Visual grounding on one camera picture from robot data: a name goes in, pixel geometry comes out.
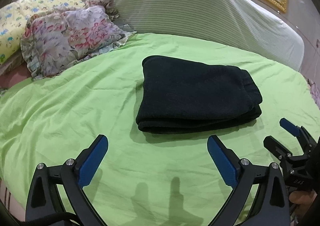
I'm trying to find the black pants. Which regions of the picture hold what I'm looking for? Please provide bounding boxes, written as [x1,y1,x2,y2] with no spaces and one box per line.
[136,56,263,133]

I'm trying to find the right hand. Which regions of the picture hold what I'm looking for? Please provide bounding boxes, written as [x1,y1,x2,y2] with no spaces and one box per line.
[289,191,317,208]

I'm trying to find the green bed sheet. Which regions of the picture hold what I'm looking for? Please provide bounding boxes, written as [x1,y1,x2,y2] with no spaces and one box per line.
[1,34,319,225]

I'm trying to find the floral pillow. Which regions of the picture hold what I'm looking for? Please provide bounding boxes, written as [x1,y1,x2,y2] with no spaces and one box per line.
[21,0,135,79]

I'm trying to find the yellow patterned pillow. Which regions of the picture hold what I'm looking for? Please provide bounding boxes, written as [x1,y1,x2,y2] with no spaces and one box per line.
[1,0,85,64]

